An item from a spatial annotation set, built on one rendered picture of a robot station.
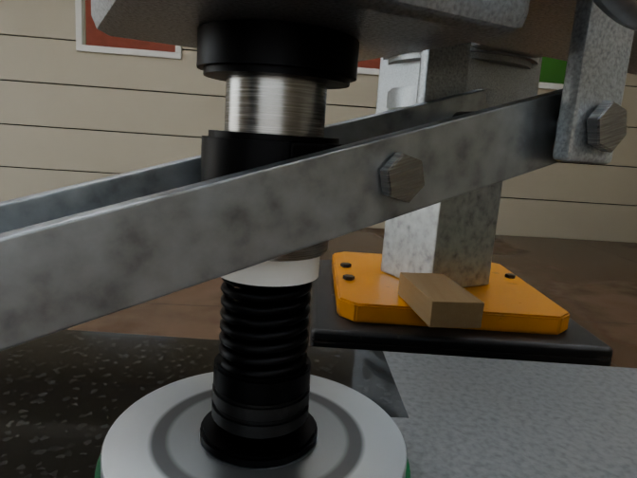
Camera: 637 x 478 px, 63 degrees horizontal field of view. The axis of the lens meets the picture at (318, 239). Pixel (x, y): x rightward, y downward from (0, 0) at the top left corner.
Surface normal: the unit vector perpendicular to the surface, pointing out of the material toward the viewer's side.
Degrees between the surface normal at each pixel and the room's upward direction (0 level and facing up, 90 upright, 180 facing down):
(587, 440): 0
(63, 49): 90
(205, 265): 90
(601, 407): 0
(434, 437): 0
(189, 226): 90
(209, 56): 90
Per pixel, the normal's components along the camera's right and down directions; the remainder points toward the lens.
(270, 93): 0.00, 0.19
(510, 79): 0.50, 0.20
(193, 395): 0.07, -0.98
